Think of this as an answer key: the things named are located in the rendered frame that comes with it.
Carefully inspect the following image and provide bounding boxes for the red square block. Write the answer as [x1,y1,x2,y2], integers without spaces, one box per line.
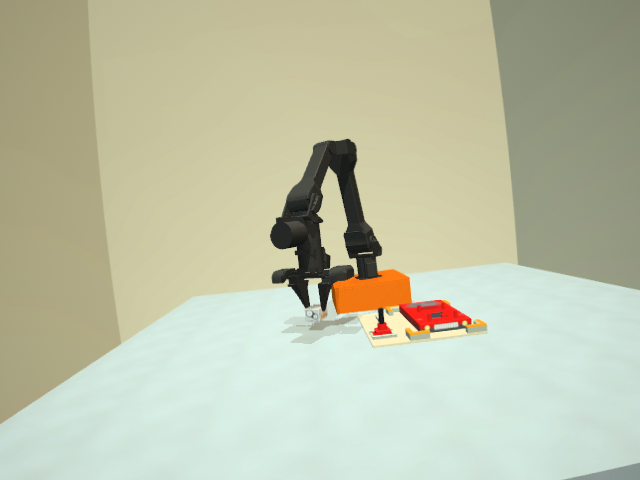
[372,307,392,336]

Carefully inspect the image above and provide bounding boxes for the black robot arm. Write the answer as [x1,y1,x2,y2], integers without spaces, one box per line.
[270,139,383,280]

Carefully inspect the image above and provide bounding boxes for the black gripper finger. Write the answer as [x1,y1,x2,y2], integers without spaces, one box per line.
[287,280,310,309]
[318,281,338,312]

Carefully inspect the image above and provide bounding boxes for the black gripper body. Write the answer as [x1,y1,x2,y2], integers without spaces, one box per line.
[272,243,355,284]

